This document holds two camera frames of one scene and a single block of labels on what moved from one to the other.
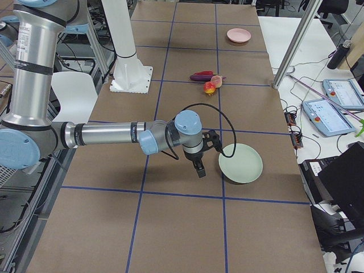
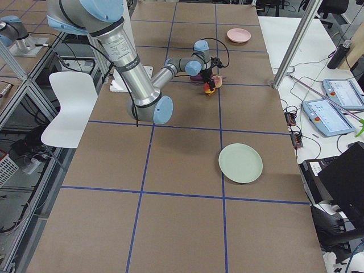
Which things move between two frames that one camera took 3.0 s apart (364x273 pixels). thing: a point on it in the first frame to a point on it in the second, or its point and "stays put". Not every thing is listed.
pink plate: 238,34 stays put
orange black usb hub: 290,118 stays put
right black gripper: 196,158 to 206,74
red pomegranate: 209,87 stays put
